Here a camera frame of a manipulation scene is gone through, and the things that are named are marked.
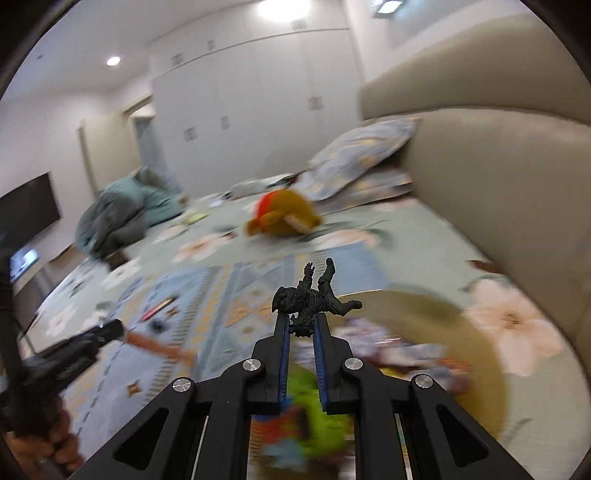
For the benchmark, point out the green plastic toy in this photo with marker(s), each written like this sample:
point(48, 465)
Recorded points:
point(320, 435)

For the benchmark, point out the dark brown cloth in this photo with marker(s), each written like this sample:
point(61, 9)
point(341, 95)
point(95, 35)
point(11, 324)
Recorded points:
point(116, 260)

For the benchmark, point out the person's hand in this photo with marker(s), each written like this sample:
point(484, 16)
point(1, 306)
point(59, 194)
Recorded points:
point(61, 446)

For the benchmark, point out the round yellow woven tray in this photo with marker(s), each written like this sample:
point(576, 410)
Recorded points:
point(403, 334)

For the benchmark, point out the lower patterned pillow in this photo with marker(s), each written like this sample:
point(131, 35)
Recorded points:
point(376, 185)

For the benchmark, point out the upper patterned pillow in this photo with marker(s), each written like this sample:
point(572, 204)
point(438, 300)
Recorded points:
point(359, 150)

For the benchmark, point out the beige padded headboard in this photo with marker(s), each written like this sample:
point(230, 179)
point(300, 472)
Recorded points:
point(503, 153)

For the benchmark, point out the small items by pillows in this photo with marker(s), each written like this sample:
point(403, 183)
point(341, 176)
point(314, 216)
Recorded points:
point(243, 189)

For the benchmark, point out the orange snack packets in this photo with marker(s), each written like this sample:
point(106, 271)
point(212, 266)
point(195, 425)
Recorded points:
point(280, 439)

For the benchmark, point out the black action figure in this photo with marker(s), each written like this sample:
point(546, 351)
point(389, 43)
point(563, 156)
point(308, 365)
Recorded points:
point(303, 303)

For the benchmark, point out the colourful snack packet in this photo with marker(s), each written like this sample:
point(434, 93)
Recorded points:
point(401, 358)

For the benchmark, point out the blue patterned blanket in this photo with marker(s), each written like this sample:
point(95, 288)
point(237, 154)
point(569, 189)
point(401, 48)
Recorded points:
point(216, 313)

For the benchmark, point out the patterned pillow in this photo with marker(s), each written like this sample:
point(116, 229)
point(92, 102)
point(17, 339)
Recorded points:
point(359, 150)
point(376, 185)

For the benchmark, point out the grey green crumpled duvet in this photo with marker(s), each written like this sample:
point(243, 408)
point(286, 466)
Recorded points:
point(125, 209)

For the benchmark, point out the brown plush toy red hat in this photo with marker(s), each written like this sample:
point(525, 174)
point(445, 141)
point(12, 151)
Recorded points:
point(283, 213)

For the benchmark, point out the pink tan tube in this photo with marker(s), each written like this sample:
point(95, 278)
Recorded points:
point(165, 350)

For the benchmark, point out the white wardrobe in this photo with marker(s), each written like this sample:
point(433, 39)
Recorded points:
point(255, 110)

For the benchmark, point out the black wall television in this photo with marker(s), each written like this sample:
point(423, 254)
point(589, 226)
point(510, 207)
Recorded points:
point(27, 211)

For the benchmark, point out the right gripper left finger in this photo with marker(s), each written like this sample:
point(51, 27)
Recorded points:
point(199, 430)

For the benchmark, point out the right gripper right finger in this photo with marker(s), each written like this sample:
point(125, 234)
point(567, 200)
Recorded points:
point(404, 428)

